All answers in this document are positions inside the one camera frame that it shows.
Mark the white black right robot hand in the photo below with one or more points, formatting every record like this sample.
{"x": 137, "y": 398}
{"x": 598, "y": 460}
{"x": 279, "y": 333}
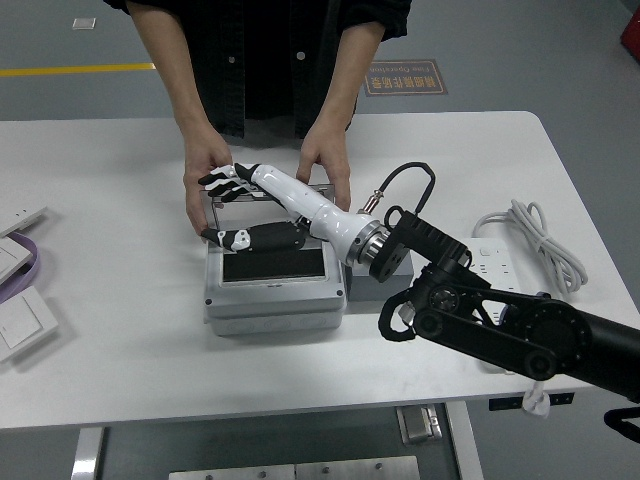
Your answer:
{"x": 320, "y": 212}

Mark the person's right hand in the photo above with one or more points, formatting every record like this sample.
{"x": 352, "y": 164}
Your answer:
{"x": 200, "y": 162}

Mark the person's left hand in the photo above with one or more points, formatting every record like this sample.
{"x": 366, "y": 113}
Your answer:
{"x": 325, "y": 152}

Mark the grey box with clear lid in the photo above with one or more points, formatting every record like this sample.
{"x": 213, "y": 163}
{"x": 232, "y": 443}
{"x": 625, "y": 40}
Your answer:
{"x": 275, "y": 305}

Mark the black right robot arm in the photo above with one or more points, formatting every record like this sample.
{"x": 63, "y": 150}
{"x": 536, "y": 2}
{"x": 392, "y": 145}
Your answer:
{"x": 550, "y": 330}

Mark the person's right forearm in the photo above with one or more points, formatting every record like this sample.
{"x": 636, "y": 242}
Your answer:
{"x": 175, "y": 85}

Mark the person's left forearm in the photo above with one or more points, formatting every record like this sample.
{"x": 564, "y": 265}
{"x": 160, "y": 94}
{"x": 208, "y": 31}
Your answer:
{"x": 345, "y": 85}

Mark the grey cube with round hole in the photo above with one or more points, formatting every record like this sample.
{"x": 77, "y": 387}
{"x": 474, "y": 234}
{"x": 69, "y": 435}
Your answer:
{"x": 365, "y": 287}

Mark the red box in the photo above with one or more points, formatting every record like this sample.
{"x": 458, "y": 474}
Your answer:
{"x": 631, "y": 36}

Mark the person torso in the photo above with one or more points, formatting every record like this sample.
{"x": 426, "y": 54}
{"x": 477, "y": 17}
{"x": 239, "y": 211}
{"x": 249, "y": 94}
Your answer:
{"x": 270, "y": 60}

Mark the brown floor sign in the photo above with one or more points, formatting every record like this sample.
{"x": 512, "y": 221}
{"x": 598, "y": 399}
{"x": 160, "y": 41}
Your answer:
{"x": 410, "y": 77}

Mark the yellow floor tape line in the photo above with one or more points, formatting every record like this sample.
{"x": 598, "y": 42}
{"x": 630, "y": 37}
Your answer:
{"x": 75, "y": 70}

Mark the small silver floor plate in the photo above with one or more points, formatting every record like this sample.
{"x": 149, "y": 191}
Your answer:
{"x": 84, "y": 24}

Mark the white power strip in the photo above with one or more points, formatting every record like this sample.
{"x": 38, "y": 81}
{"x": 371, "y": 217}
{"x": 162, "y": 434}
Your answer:
{"x": 495, "y": 260}

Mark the purple tape band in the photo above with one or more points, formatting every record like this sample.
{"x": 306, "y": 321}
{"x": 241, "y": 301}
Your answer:
{"x": 34, "y": 260}

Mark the white table leg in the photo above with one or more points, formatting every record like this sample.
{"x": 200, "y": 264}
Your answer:
{"x": 87, "y": 455}
{"x": 465, "y": 445}

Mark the small white switch panel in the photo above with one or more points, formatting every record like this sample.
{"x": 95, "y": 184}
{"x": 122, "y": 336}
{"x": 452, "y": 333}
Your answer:
{"x": 20, "y": 217}

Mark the grey metal bracket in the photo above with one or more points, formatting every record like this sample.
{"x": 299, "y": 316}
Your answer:
{"x": 419, "y": 425}

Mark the large white switch panel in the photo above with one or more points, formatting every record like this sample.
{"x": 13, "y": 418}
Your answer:
{"x": 25, "y": 320}

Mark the grey metal base plate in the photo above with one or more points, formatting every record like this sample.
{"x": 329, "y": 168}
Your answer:
{"x": 300, "y": 471}

